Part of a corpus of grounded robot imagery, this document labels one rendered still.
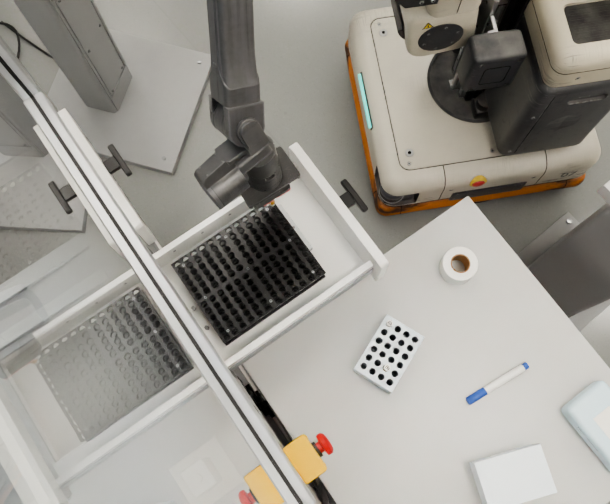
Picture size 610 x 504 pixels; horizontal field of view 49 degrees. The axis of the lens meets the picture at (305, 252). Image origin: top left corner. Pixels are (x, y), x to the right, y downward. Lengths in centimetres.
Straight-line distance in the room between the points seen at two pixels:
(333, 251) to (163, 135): 115
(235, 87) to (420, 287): 61
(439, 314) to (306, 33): 139
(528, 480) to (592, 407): 18
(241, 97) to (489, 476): 79
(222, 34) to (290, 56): 151
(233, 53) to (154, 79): 147
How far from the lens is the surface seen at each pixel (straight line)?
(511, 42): 163
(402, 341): 132
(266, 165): 102
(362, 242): 120
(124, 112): 237
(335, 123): 232
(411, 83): 208
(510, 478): 132
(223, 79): 95
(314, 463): 117
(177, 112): 234
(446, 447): 135
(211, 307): 121
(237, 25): 94
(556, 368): 141
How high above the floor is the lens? 208
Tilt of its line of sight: 75 degrees down
